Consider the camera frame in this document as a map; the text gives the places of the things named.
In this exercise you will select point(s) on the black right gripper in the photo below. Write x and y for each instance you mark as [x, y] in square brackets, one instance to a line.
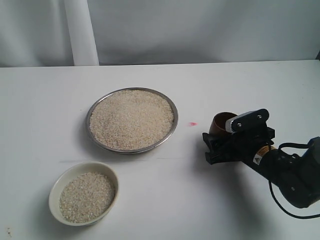
[252, 146]

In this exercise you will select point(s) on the white backdrop curtain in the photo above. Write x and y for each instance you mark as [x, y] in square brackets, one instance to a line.
[39, 33]

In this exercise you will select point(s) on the steel plate of rice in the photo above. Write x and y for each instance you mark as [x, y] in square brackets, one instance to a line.
[131, 120]

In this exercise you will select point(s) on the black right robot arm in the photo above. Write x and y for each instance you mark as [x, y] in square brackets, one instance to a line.
[294, 168]

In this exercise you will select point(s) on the brown wooden cup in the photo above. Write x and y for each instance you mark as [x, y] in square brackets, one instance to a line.
[218, 125]

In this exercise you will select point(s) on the white bowl of rice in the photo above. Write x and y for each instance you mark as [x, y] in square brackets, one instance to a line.
[84, 194]

